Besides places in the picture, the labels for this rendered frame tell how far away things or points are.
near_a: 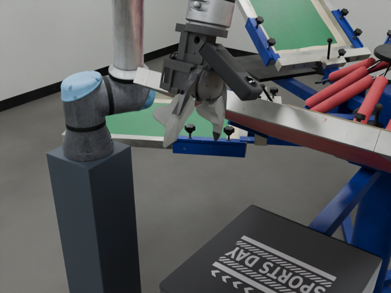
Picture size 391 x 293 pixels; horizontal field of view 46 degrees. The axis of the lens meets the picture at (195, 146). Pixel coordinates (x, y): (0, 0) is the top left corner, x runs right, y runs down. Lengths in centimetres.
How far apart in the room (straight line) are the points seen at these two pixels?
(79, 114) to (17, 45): 379
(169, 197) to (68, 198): 193
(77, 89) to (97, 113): 9
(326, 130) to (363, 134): 6
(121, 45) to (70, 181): 43
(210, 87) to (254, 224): 82
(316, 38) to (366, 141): 201
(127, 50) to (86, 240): 61
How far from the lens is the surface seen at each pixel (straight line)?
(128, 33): 128
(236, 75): 73
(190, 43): 79
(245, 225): 151
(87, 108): 133
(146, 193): 341
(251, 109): 89
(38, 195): 356
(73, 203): 146
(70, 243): 159
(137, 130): 211
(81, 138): 136
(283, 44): 266
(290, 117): 86
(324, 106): 206
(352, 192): 181
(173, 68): 78
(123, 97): 134
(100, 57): 580
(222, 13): 75
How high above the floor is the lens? 186
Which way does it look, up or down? 27 degrees down
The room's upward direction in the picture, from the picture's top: straight up
